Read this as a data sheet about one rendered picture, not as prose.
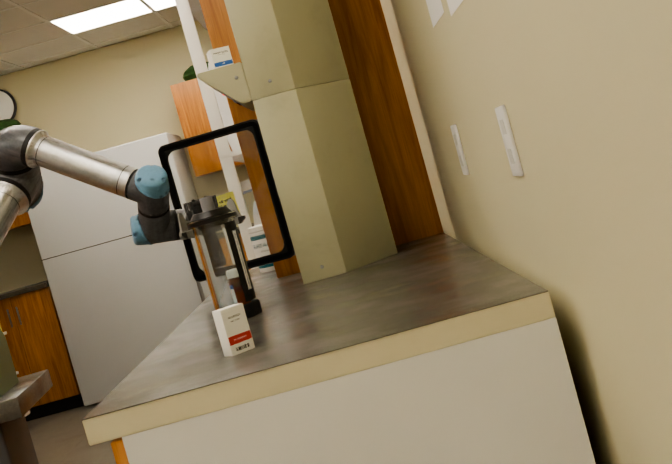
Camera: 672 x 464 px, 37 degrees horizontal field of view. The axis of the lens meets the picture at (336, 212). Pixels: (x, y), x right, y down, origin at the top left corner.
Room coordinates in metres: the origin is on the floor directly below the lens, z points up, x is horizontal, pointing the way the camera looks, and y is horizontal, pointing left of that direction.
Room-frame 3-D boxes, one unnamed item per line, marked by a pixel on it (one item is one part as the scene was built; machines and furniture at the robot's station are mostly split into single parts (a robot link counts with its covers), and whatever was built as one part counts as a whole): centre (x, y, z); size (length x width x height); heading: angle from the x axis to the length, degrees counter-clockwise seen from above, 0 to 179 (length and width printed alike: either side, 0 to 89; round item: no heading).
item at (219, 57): (2.60, 0.18, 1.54); 0.05 x 0.05 x 0.06; 18
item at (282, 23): (2.64, 0.00, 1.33); 0.32 x 0.25 x 0.77; 179
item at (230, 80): (2.65, 0.18, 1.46); 0.32 x 0.11 x 0.10; 179
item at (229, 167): (2.83, 0.29, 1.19); 0.30 x 0.01 x 0.40; 80
